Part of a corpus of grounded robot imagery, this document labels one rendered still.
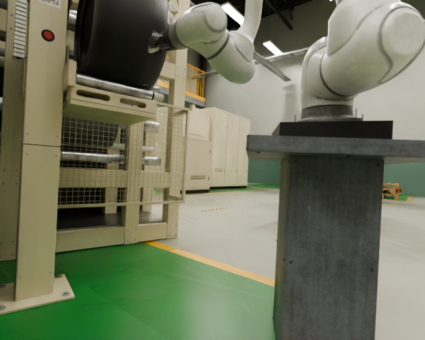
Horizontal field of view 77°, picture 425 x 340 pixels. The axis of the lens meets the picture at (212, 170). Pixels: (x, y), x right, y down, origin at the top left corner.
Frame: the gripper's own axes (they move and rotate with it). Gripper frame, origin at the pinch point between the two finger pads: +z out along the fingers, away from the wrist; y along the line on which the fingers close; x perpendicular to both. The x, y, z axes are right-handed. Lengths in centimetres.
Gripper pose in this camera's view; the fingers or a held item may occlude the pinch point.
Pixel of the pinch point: (153, 47)
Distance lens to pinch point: 116.8
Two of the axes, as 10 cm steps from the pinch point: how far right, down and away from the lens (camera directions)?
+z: -5.9, -1.7, 7.9
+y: -7.9, -0.4, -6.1
